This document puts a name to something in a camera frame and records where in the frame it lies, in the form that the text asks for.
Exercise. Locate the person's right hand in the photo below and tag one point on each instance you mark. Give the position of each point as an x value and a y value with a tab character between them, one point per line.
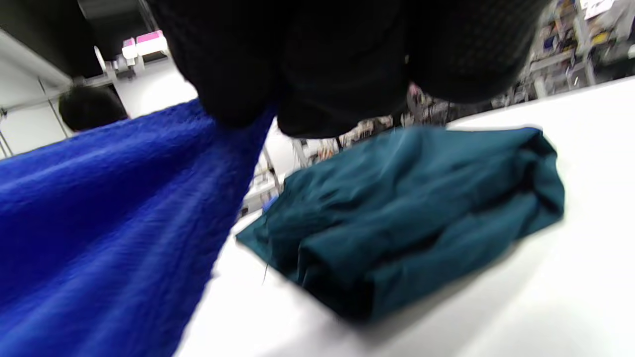
322	59

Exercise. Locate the dark teal towel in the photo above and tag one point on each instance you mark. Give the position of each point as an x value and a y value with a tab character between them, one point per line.
407	213

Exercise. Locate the blue towel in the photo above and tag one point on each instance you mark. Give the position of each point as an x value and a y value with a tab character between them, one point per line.
109	223

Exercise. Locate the metal shelving rack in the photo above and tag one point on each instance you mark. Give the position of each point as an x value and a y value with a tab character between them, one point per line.
570	49

